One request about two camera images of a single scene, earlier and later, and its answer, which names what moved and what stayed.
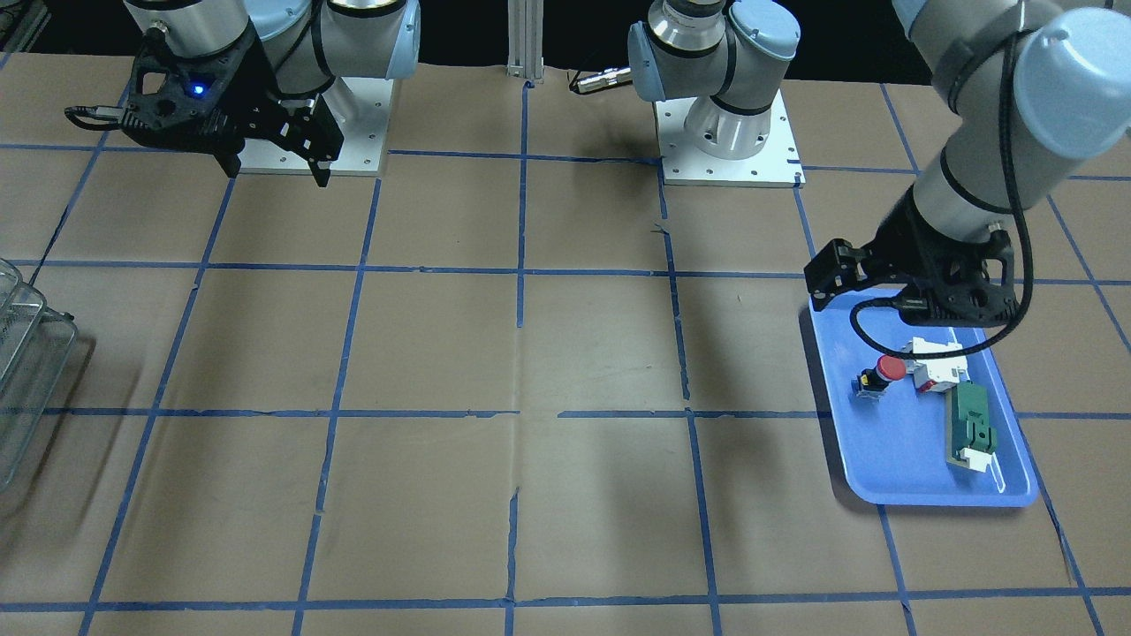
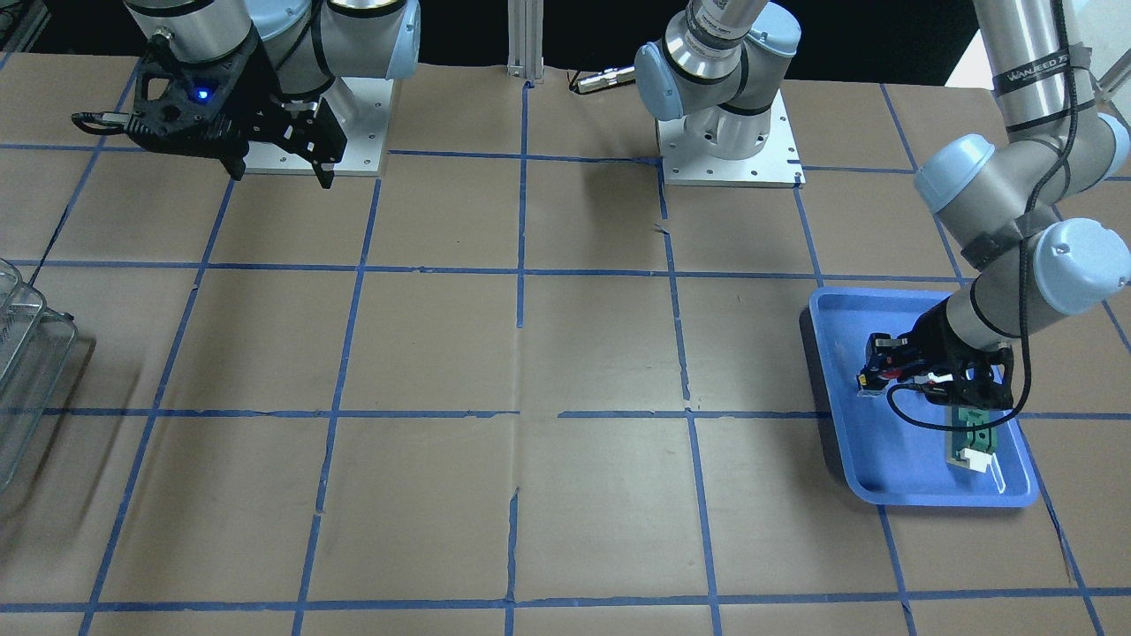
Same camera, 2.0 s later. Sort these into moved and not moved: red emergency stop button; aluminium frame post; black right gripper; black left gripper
Moved: black left gripper
Not moved: aluminium frame post; black right gripper; red emergency stop button
